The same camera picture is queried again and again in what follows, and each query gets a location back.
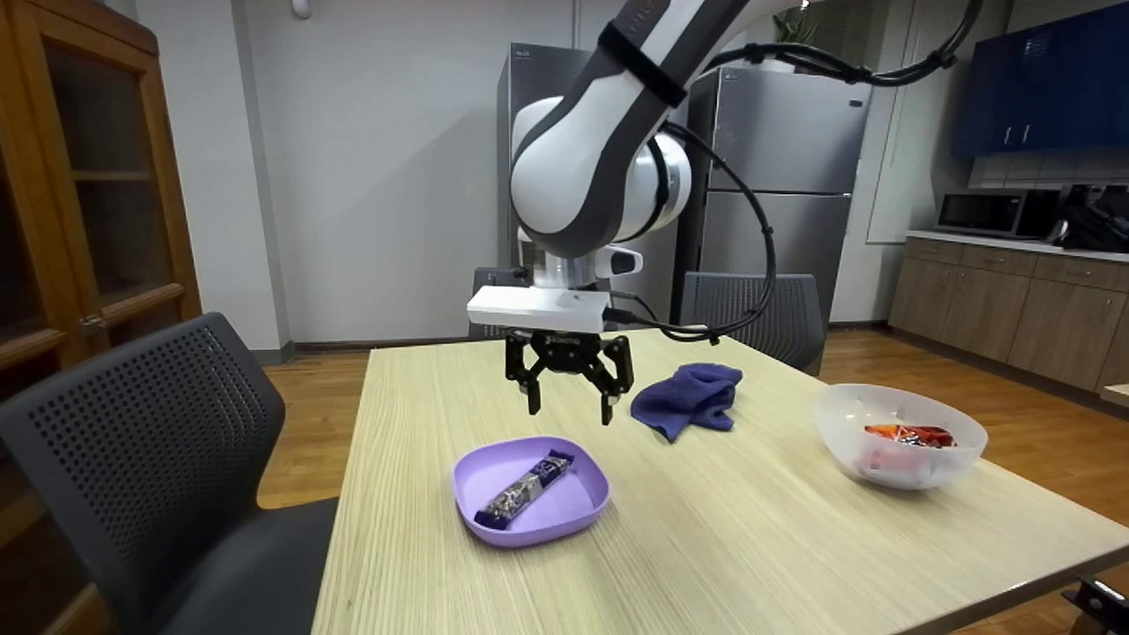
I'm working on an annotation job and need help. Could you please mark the grey chair left side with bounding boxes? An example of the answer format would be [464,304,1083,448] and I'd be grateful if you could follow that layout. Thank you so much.
[0,313,334,635]

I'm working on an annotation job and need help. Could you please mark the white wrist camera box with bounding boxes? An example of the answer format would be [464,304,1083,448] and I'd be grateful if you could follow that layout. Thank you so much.
[464,285,609,336]

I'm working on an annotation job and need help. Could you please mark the wooden glass door cabinet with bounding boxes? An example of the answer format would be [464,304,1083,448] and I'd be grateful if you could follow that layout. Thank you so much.
[0,0,205,635]

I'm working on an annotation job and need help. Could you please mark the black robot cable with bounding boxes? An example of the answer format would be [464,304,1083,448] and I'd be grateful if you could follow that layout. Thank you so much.
[609,0,991,346]

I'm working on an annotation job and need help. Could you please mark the grey chair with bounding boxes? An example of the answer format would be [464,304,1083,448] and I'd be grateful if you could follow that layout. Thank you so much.
[679,273,826,376]
[0,313,334,635]

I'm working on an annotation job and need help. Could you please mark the wooden kitchen counter cabinets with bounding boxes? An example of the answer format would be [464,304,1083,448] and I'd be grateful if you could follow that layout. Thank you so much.
[890,232,1129,403]

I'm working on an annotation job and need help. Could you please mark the purple plastic plate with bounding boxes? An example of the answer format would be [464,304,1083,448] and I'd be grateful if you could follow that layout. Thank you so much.
[452,439,609,550]

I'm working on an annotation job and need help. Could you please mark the stainless steel refrigerator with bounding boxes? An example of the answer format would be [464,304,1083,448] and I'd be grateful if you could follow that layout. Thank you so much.
[504,43,584,290]
[677,66,872,312]

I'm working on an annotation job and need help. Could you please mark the orange Doritos chip packet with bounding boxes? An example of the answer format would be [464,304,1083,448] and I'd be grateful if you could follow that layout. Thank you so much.
[864,424,955,448]

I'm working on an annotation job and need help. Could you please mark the grey chair right side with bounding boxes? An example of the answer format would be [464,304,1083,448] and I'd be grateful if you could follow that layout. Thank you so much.
[679,273,826,376]

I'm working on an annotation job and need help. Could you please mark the grey chair far end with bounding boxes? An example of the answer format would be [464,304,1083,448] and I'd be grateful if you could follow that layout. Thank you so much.
[468,270,531,340]

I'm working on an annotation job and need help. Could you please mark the blue upper wall cabinets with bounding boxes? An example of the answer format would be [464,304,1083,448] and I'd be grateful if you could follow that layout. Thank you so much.
[955,0,1129,158]

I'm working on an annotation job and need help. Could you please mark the translucent white plastic bowl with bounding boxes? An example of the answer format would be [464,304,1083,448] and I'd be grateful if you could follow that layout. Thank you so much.
[816,384,989,491]

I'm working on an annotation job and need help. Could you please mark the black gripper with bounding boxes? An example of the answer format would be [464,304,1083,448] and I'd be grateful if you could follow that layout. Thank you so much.
[504,331,636,424]

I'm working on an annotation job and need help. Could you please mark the dark blue nut bar packet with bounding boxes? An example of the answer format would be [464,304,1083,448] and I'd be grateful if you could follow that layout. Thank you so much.
[476,451,570,530]

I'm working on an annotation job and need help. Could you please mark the black microwave oven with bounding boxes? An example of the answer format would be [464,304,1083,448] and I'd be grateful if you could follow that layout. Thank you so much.
[939,190,1059,240]

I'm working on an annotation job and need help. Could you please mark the left stainless steel refrigerator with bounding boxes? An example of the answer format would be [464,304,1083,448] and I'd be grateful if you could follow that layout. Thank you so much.
[504,43,584,290]

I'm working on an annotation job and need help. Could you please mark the right stainless steel refrigerator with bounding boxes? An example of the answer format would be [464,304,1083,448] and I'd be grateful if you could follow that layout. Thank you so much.
[677,66,872,312]

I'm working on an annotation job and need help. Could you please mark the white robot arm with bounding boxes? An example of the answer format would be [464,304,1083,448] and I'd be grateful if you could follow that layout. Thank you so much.
[498,0,788,421]

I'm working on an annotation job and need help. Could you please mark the dark blue cloth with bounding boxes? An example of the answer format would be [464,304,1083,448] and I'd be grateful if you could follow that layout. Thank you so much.
[630,364,739,440]

